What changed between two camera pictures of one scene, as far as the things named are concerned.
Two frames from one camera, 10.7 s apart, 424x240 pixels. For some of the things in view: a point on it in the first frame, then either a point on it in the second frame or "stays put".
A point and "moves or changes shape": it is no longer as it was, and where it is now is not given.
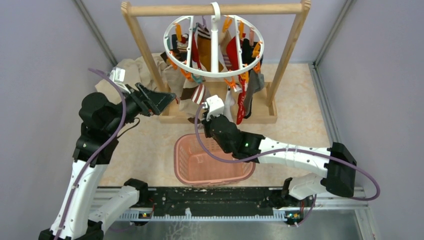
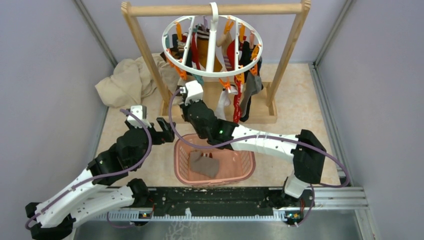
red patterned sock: (241, 101) moves or changes shape
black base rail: (167, 201) stays put
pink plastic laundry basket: (194, 166) stays put
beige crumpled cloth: (130, 72) stays put
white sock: (228, 111) moves or changes shape
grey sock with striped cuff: (199, 93) moves or changes shape
